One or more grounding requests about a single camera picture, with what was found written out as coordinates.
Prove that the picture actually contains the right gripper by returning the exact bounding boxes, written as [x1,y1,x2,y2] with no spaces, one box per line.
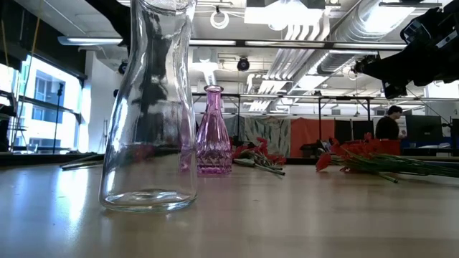
[353,52,444,100]

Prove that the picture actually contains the red artificial flower bunch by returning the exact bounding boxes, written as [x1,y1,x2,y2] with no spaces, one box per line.
[232,136,288,177]
[315,132,459,184]

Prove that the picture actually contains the pink glass vase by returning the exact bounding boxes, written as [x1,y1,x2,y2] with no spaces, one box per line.
[195,85,234,176]

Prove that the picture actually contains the clear glass vase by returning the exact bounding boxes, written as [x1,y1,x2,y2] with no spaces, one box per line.
[98,0,199,213]

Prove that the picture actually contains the person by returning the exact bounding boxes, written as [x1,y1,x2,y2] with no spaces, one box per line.
[374,105,408,140]

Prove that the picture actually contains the black computer monitor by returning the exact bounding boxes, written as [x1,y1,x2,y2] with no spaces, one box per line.
[404,114,444,143]

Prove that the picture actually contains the black metal rack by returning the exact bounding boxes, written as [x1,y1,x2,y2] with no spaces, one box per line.
[193,92,374,143]

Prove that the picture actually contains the orange cloth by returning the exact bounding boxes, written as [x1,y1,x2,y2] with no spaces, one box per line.
[290,118,336,158]

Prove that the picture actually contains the white ceiling pipes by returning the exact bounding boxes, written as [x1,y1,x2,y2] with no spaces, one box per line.
[267,14,331,82]

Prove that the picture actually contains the white ceiling light panel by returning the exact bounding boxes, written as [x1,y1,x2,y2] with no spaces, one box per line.
[243,5,323,26]

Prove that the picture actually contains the patterned grey cloth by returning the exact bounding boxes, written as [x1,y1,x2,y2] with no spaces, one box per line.
[243,118,292,158]

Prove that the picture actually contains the long ceiling light strip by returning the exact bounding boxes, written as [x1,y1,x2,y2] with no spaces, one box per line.
[57,35,408,50]

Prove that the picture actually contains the black light stand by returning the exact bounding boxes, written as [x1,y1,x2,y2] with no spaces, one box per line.
[52,82,65,155]

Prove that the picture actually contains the large window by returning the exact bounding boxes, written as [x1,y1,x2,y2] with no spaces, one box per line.
[0,53,85,155]

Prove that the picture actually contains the silver ventilation duct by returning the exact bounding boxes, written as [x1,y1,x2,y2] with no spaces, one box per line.
[317,0,417,75]

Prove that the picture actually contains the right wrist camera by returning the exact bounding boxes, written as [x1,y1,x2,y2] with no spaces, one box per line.
[399,6,459,54]

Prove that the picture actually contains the white cable coil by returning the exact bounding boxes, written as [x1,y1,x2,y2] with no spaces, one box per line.
[209,10,230,30]

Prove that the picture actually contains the black aluminium frame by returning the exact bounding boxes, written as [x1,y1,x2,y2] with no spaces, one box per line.
[0,152,459,166]

